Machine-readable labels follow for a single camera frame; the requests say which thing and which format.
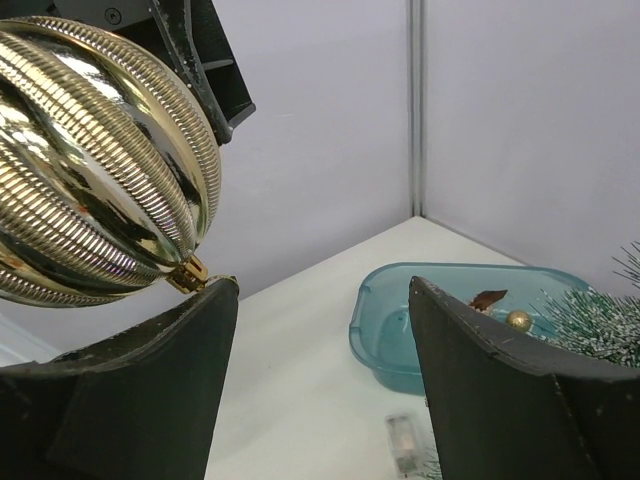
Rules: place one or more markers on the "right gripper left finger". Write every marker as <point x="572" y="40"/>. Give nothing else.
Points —
<point x="142" y="404"/>

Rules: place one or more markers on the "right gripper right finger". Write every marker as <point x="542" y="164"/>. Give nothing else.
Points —
<point x="520" y="400"/>

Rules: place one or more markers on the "teal plastic bin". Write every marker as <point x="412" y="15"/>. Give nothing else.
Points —
<point x="380" y="333"/>

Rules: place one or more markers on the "gold glitter ball ornament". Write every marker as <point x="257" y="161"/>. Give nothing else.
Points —
<point x="519" y="320"/>

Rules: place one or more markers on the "gold mirror ball ornament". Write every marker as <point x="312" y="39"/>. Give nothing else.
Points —
<point x="110" y="171"/>

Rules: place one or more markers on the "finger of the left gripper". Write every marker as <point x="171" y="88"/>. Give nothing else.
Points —
<point x="188" y="36"/>

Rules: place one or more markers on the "small frosted christmas tree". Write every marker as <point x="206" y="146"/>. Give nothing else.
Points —
<point x="595" y="320"/>

